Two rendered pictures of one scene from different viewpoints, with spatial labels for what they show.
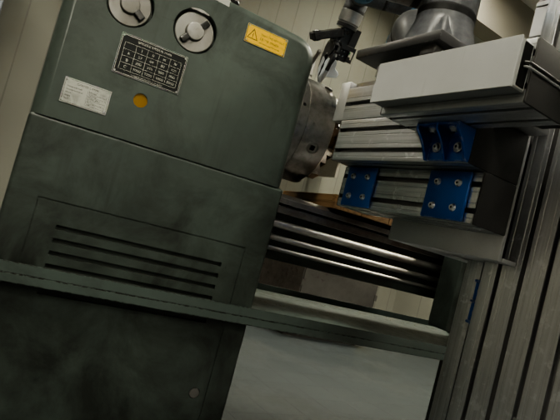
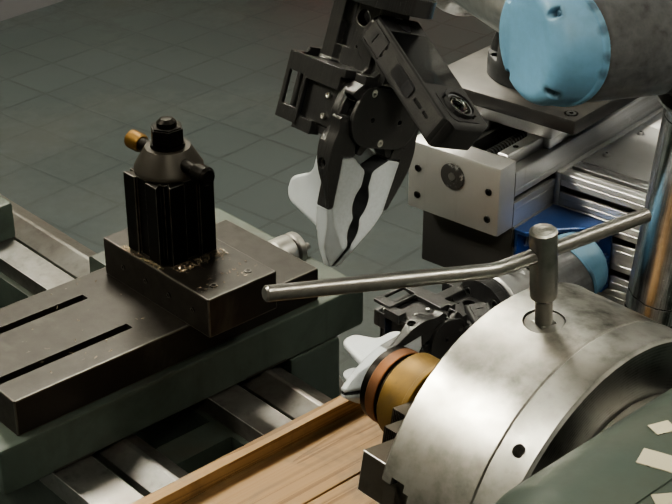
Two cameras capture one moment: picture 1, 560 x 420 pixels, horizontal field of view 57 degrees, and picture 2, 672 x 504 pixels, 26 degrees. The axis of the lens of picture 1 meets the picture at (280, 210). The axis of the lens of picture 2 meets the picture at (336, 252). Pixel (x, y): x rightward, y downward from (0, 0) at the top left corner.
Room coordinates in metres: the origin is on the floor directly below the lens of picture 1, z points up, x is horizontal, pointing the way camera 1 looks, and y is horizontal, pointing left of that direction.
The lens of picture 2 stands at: (2.05, 0.92, 1.84)
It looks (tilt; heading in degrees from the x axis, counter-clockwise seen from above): 28 degrees down; 252
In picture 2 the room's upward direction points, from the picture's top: straight up
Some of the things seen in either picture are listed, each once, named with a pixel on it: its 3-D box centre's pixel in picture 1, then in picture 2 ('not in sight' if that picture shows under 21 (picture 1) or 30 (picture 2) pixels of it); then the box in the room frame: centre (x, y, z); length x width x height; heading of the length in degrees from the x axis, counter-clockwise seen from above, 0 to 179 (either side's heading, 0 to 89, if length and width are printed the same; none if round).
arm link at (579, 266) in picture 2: not in sight; (551, 279); (1.42, -0.29, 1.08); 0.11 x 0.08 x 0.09; 24
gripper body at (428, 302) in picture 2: not in sight; (441, 326); (1.57, -0.23, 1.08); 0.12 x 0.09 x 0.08; 24
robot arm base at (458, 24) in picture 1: (440, 39); not in sight; (1.01, -0.22, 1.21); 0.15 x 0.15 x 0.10
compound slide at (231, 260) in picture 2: not in sight; (188, 271); (1.76, -0.57, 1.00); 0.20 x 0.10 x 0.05; 114
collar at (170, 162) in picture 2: not in sight; (168, 157); (1.77, -0.59, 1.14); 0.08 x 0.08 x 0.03
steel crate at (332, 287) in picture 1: (307, 287); not in sight; (4.65, -0.42, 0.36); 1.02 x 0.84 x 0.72; 32
